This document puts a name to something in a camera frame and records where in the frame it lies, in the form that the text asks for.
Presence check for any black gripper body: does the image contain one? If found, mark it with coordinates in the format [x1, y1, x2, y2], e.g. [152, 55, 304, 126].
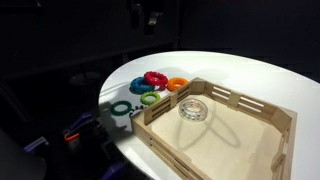
[128, 0, 165, 14]

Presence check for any clear plastic ring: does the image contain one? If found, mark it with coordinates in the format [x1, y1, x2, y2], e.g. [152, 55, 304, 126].
[177, 98, 209, 122]

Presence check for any wooden slatted tray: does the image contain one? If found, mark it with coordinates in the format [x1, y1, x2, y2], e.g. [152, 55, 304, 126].
[130, 77, 298, 180]

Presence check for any red toy ring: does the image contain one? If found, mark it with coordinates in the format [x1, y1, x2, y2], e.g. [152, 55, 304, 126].
[143, 71, 169, 88]

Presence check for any blue toy ring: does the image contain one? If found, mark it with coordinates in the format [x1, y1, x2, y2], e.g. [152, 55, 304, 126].
[129, 76, 156, 95]

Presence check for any orange toy ring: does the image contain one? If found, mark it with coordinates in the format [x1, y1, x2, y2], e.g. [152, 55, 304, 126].
[166, 77, 189, 93]

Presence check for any light green toy ring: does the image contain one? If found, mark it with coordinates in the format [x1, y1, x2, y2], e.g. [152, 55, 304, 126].
[139, 91, 162, 106]

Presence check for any black and white toy ring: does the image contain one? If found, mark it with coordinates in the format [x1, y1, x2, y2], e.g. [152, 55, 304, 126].
[129, 105, 148, 118]

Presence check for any purple handled clamp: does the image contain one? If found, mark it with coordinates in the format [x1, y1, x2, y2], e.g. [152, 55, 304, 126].
[68, 112, 95, 133]

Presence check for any orange handled clamp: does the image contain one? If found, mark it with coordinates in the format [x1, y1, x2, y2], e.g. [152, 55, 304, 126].
[63, 131, 82, 143]

